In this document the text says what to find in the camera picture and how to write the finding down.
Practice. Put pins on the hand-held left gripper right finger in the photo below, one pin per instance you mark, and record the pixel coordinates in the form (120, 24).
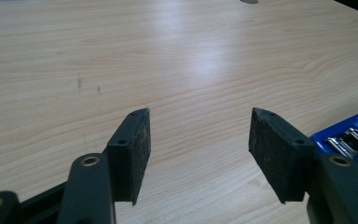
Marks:
(279, 155)

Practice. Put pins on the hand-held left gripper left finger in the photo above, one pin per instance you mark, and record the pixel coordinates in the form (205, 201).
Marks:
(127, 161)

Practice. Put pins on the grey round table grommet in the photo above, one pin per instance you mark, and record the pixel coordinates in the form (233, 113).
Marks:
(249, 1)

